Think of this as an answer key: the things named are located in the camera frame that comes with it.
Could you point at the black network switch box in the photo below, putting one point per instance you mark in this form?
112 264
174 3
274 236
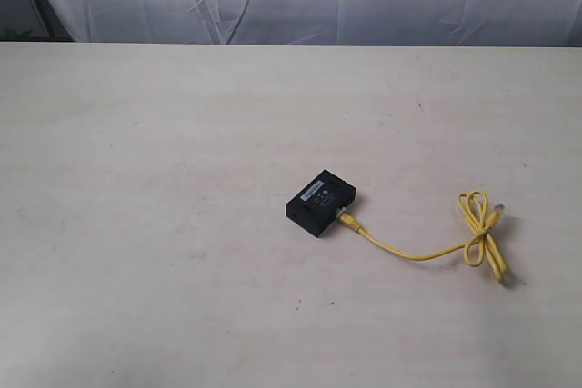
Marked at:
320 202

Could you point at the dark stand pole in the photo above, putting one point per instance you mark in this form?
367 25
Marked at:
52 26

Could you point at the green plant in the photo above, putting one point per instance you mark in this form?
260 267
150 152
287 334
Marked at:
9 34

